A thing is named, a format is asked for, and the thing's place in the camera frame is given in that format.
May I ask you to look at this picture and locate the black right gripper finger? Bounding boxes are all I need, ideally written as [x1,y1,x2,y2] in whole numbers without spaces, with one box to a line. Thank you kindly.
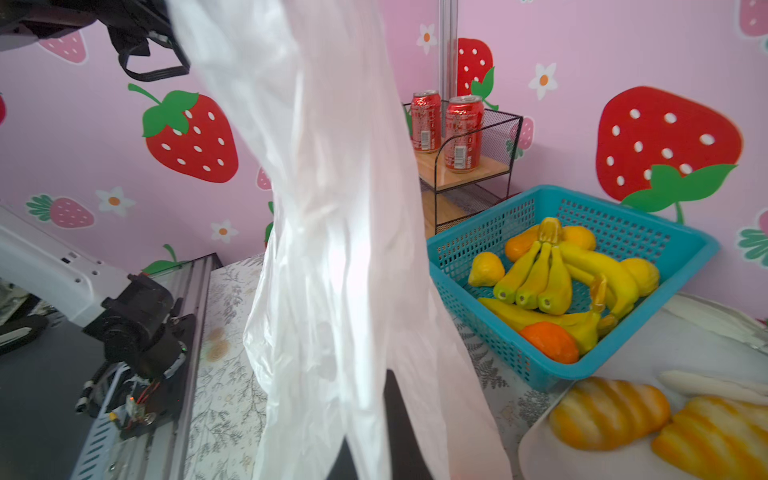
[326,368,434,480]

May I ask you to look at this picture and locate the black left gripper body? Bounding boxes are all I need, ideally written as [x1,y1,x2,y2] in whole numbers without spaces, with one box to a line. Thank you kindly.
[1,1,190,82]

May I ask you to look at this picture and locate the white plastic bag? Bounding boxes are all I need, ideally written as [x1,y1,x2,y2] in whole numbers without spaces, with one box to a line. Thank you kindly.
[169,1,512,479]

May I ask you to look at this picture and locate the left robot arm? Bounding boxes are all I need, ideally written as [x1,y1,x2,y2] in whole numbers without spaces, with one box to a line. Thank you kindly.
[1,1,197,440]

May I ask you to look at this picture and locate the small orange tangerine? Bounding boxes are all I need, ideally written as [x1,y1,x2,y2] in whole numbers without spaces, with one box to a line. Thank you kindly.
[519,322,580,364]

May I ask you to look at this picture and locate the yellow lemon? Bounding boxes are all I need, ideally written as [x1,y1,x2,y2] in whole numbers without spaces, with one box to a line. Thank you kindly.
[468,252,507,288]

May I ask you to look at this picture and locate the teal plastic basket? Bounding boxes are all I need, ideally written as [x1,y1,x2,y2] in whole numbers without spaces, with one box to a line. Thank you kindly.
[427,185,720,392]

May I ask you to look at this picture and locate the yellow banana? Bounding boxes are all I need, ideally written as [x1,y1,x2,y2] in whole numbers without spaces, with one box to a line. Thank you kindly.
[481,217,658,325]

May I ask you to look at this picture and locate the red soda can left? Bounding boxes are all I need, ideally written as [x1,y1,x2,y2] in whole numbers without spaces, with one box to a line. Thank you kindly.
[410,90,442,153]

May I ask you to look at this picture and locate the red soda can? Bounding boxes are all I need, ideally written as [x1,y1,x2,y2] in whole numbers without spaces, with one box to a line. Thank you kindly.
[410,90,442,153]
[444,95,484,173]

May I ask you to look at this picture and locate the long striped bread loaf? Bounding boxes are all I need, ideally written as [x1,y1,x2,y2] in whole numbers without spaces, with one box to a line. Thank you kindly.
[651,396,767,479]

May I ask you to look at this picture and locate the red soda can right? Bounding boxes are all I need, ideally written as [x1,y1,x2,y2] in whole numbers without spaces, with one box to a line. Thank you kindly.
[444,95,484,173]

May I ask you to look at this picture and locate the black wire wooden shelf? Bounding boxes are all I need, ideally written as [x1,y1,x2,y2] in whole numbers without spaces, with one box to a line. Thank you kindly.
[403,98,525,237]

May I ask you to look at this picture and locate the metal base rail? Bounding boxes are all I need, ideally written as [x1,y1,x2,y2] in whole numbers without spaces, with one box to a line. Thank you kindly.
[71,254,222,479]

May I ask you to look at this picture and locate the white handled tongs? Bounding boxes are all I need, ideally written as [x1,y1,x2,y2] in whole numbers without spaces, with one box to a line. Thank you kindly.
[657,293,767,406]

